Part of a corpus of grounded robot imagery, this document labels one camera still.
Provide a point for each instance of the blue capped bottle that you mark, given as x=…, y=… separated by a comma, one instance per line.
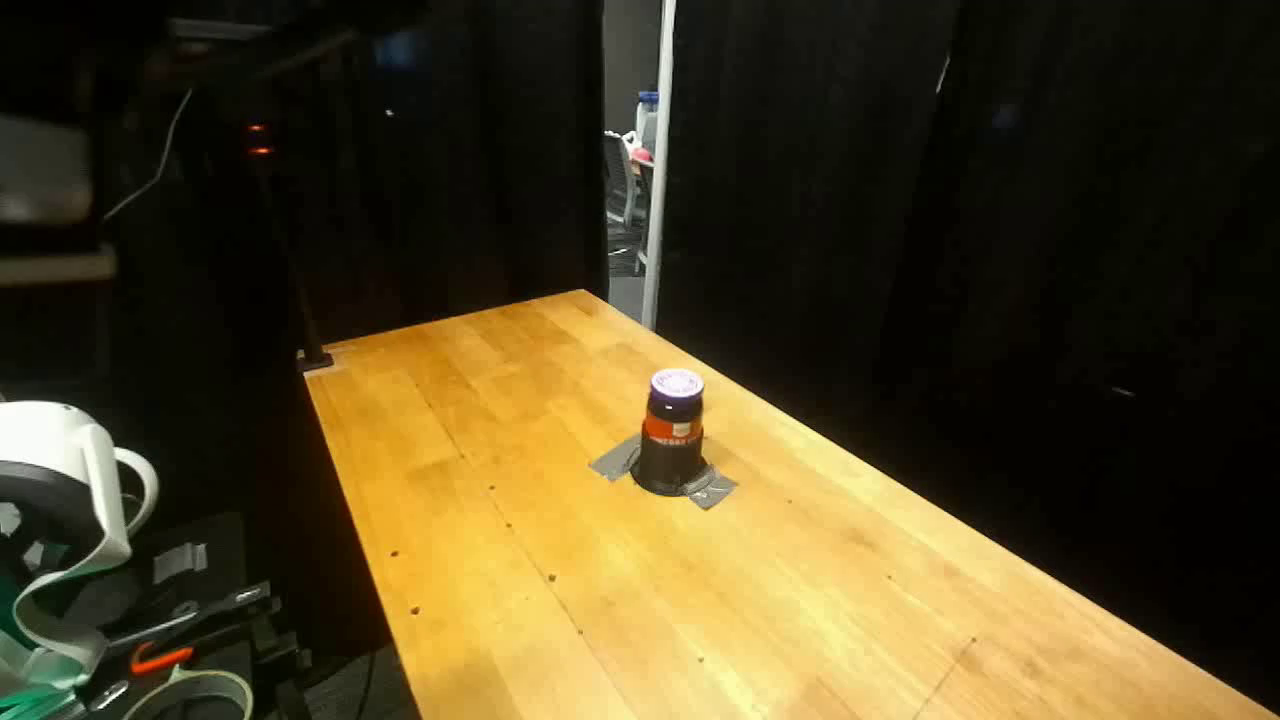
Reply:
x=644, y=113

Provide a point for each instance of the black can with orange band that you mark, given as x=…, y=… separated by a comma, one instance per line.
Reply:
x=671, y=464

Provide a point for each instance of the white vertical pole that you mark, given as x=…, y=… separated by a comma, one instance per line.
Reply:
x=659, y=163

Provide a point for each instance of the black camera tripod stand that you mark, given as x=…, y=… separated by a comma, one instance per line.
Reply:
x=287, y=253

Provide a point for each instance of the grey tape strip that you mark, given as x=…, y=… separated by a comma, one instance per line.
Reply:
x=614, y=463

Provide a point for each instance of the white rounded headset device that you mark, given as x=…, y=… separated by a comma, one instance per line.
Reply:
x=63, y=463

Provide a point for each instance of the pale shelf board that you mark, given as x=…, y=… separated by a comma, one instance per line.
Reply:
x=52, y=264

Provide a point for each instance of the black equipment pile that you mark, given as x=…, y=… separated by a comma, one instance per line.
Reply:
x=223, y=624

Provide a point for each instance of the white box on shelf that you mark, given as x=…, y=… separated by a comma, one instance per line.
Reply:
x=43, y=166

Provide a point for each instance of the black curtain wide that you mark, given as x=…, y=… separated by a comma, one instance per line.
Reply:
x=1013, y=241

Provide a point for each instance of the black curtain narrow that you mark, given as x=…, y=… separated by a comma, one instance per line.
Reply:
x=455, y=173

